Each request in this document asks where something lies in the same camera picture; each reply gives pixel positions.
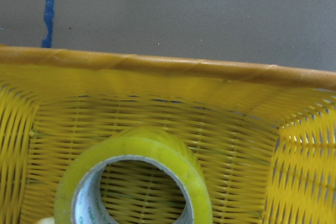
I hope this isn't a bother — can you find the yellow woven plastic basket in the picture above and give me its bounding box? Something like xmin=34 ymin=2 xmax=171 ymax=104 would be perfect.
xmin=1 ymin=46 xmax=335 ymax=223

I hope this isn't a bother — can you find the yellow packing tape roll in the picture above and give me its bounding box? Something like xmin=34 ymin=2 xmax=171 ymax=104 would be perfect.
xmin=54 ymin=127 xmax=213 ymax=223

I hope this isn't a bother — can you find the toy croissant bread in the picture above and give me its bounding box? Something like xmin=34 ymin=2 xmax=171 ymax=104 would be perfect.
xmin=35 ymin=217 xmax=55 ymax=224

